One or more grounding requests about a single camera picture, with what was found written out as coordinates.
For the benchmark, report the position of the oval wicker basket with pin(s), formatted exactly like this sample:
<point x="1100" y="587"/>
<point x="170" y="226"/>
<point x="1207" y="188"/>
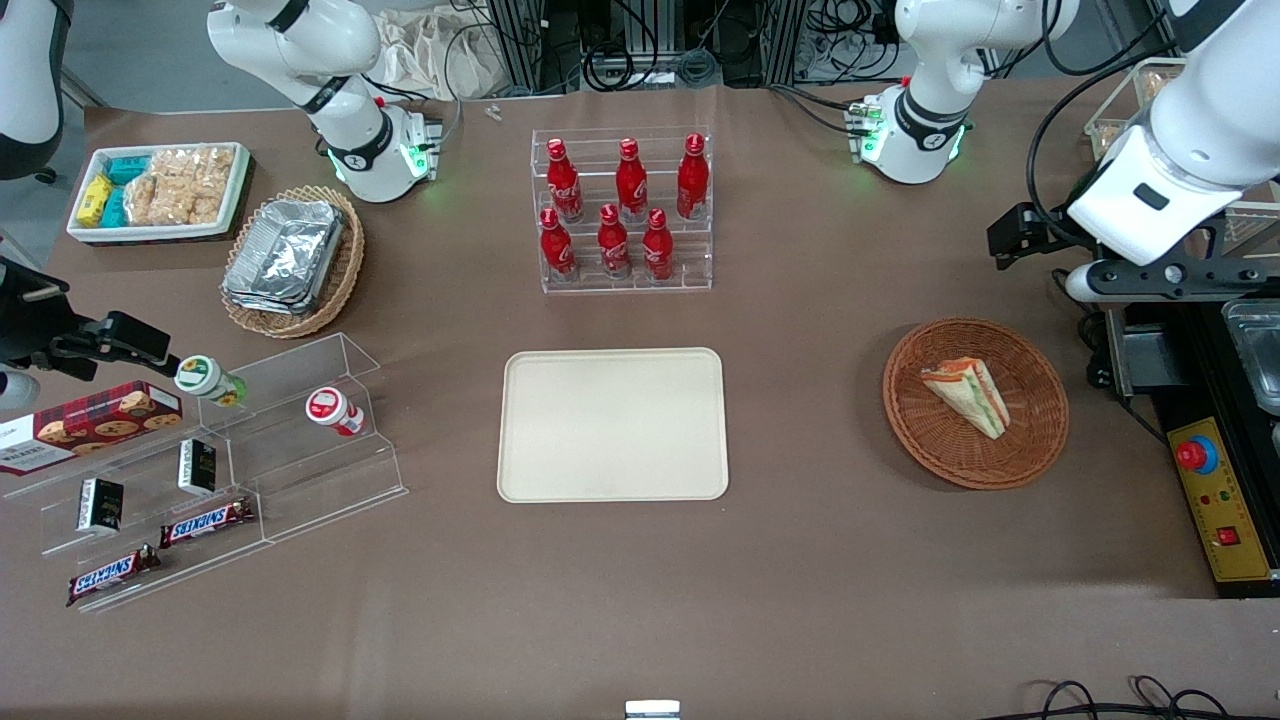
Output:
<point x="340" y="280"/>

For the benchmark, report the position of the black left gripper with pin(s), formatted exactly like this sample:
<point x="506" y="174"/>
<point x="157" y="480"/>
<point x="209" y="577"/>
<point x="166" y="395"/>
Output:
<point x="1047" y="238"/>

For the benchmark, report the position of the Snickers chocolate bar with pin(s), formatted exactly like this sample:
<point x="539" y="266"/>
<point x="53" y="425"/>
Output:
<point x="205" y="522"/>
<point x="110" y="576"/>

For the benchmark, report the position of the round brown wicker basket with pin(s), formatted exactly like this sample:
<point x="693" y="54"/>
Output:
<point x="1030" y="400"/>

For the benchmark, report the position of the yellow control panel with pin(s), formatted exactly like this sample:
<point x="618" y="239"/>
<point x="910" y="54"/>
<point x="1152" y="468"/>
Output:
<point x="1230" y="520"/>

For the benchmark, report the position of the wrapped triangular sandwich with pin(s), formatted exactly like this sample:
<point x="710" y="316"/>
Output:
<point x="968" y="395"/>

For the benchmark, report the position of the clear box with snacks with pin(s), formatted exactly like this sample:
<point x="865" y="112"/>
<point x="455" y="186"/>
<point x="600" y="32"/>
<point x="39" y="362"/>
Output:
<point x="1110" y="130"/>

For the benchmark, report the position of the stack of foil trays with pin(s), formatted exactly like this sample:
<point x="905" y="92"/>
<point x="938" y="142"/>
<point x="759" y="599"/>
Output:
<point x="285" y="255"/>

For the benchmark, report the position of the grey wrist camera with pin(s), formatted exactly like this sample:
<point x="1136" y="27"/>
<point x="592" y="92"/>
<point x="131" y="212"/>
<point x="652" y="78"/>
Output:
<point x="15" y="392"/>
<point x="1140" y="278"/>

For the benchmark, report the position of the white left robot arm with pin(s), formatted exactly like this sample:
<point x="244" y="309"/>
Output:
<point x="930" y="110"/>

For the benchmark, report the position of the clear acrylic bottle rack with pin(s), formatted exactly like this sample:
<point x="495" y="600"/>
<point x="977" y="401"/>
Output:
<point x="690" y="255"/>

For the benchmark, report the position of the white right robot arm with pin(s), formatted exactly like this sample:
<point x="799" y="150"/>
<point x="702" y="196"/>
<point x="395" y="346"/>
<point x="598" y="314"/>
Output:
<point x="350" y="120"/>

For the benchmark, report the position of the red cola bottle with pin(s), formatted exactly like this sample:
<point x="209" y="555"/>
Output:
<point x="657" y="250"/>
<point x="565" y="185"/>
<point x="557" y="250"/>
<point x="692" y="180"/>
<point x="614" y="248"/>
<point x="631" y="185"/>

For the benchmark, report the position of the beige cloth bag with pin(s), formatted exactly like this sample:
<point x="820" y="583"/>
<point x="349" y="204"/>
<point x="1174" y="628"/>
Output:
<point x="440" y="50"/>

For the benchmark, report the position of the yellow snack packet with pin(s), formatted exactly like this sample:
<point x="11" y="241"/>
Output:
<point x="94" y="200"/>

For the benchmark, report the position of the aluminium frame post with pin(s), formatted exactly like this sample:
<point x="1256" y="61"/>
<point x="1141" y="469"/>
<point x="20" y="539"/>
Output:
<point x="520" y="40"/>

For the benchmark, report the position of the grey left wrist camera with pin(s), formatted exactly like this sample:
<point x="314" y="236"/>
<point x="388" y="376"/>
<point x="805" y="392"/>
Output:
<point x="1140" y="278"/>

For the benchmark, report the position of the red tartan cookie box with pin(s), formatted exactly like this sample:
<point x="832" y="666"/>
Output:
<point x="90" y="425"/>

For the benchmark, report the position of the red emergency stop button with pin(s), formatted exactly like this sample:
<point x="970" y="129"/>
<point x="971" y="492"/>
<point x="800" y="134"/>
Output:
<point x="1195" y="455"/>

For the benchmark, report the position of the small black box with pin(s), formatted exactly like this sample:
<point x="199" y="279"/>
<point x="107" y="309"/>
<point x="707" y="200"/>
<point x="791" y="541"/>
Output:
<point x="100" y="505"/>
<point x="197" y="467"/>

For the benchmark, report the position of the red lid white cup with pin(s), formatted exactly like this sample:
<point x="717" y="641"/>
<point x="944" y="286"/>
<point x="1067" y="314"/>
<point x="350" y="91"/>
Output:
<point x="332" y="410"/>

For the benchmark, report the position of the grey metal bracket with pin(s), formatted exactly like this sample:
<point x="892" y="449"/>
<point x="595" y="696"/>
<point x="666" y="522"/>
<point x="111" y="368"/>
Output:
<point x="1140" y="355"/>

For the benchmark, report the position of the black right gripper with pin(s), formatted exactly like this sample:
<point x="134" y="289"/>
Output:
<point x="28" y="325"/>

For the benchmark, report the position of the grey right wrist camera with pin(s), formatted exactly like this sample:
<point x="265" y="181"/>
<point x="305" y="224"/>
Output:
<point x="15" y="392"/>

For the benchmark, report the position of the clear acrylic stepped display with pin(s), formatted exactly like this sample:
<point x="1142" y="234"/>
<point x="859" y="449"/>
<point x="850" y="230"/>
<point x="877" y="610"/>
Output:
<point x="310" y="480"/>

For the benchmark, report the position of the beige plastic tray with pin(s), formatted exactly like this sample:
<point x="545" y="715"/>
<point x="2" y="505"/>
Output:
<point x="612" y="425"/>

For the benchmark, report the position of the clear plastic container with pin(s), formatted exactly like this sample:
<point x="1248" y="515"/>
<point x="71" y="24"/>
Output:
<point x="1255" y="355"/>

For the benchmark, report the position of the teal snack packet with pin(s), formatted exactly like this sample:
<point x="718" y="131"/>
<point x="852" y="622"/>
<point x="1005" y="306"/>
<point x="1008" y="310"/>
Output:
<point x="114" y="208"/>
<point x="128" y="170"/>

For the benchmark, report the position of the green lid sunflower cup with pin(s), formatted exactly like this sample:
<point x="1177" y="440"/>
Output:
<point x="205" y="378"/>

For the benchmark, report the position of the white rectangular snack tray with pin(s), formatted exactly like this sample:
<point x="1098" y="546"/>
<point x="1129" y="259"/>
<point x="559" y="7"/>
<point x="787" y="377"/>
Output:
<point x="160" y="232"/>

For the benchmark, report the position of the clear bag of rice crackers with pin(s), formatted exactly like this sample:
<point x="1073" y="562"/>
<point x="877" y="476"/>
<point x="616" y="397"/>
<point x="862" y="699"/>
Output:
<point x="208" y="180"/>
<point x="152" y="195"/>

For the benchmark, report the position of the black machine base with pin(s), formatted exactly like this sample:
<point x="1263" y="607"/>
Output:
<point x="1150" y="400"/>

